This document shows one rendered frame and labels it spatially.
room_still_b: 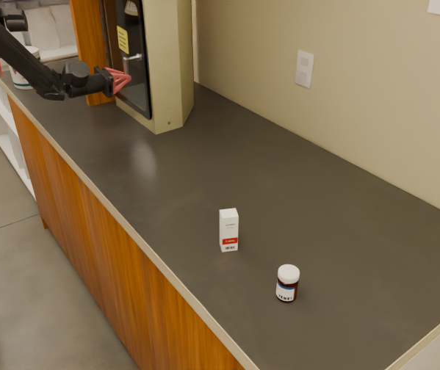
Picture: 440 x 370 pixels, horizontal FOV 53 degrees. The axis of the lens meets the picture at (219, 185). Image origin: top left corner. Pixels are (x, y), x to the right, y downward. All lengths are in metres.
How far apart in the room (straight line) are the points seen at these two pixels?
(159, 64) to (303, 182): 0.59
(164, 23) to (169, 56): 0.11
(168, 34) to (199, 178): 0.48
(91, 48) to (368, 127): 1.03
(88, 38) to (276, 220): 1.01
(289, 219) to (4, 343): 1.50
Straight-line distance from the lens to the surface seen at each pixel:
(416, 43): 1.28
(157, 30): 1.46
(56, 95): 1.43
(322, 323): 0.93
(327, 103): 1.49
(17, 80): 2.11
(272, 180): 1.31
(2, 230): 2.89
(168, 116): 1.57
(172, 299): 1.18
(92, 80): 1.45
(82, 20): 1.76
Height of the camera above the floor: 1.64
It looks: 33 degrees down
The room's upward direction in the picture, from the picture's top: straight up
